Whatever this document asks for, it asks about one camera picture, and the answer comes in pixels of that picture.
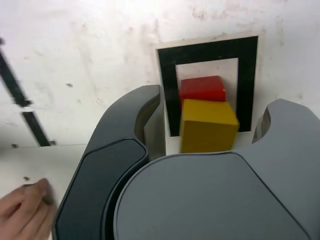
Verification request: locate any black tape square outline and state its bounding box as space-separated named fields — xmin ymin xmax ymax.
xmin=157 ymin=36 xmax=259 ymax=138

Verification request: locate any person's hand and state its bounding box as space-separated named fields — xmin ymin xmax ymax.
xmin=0 ymin=177 xmax=59 ymax=240

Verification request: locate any yellow cube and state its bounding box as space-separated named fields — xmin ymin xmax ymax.
xmin=179 ymin=98 xmax=240 ymax=154

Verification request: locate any black tape strip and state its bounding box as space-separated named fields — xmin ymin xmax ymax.
xmin=0 ymin=37 xmax=57 ymax=147

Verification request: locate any red cube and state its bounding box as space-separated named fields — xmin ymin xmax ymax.
xmin=179 ymin=75 xmax=227 ymax=106

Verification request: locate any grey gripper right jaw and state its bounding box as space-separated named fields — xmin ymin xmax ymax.
xmin=103 ymin=98 xmax=320 ymax=240

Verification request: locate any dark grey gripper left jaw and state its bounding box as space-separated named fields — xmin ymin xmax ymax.
xmin=51 ymin=84 xmax=167 ymax=240

